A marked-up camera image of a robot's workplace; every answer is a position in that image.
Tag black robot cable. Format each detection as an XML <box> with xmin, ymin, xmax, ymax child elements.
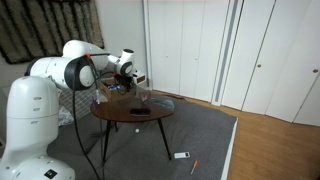
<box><xmin>71</xmin><ymin>53</ymin><xmax>113</xmax><ymax>180</ymax></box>

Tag grey rug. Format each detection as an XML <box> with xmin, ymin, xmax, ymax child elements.
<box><xmin>46</xmin><ymin>95</ymin><xmax>239</xmax><ymax>180</ymax></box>

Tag white remote control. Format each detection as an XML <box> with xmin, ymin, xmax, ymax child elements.
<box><xmin>173</xmin><ymin>151</ymin><xmax>191</xmax><ymax>160</ymax></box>

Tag orange handled screwdriver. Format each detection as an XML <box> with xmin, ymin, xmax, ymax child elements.
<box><xmin>190</xmin><ymin>160</ymin><xmax>199</xmax><ymax>176</ymax></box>

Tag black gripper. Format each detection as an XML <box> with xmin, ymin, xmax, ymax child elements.
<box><xmin>114</xmin><ymin>73</ymin><xmax>134</xmax><ymax>96</ymax></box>

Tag blue green items in box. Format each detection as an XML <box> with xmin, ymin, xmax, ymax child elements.
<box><xmin>107</xmin><ymin>84</ymin><xmax>124</xmax><ymax>92</ymax></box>

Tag white crumpled plastic bag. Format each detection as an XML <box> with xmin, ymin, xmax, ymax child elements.
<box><xmin>58</xmin><ymin>105</ymin><xmax>75</xmax><ymax>127</ymax></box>

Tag grey plaid pillow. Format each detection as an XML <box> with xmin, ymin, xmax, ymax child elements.
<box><xmin>59</xmin><ymin>86</ymin><xmax>98</xmax><ymax>122</ymax></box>

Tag shaggy striped wall hanging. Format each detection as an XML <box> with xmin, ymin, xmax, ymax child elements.
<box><xmin>0</xmin><ymin>0</ymin><xmax>105</xmax><ymax>65</ymax></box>

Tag oval wooden side table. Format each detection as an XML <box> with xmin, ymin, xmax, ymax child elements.
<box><xmin>89</xmin><ymin>95</ymin><xmax>176</xmax><ymax>165</ymax></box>

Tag black glasses case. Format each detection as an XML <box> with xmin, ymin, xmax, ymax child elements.
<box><xmin>128</xmin><ymin>107</ymin><xmax>152</xmax><ymax>117</ymax></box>

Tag cardboard box with arrow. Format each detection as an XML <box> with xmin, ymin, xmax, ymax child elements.
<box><xmin>98</xmin><ymin>77</ymin><xmax>138</xmax><ymax>103</ymax></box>

